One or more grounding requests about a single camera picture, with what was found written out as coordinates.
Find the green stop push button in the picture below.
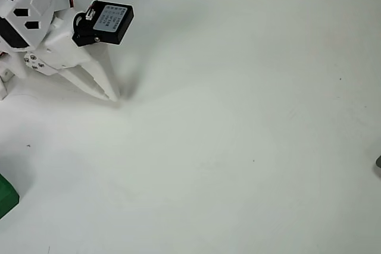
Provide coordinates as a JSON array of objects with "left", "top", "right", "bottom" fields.
[{"left": 0, "top": 173, "right": 20, "bottom": 219}]

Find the black camera module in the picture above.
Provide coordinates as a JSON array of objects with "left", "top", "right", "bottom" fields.
[{"left": 72, "top": 0, "right": 135, "bottom": 49}]

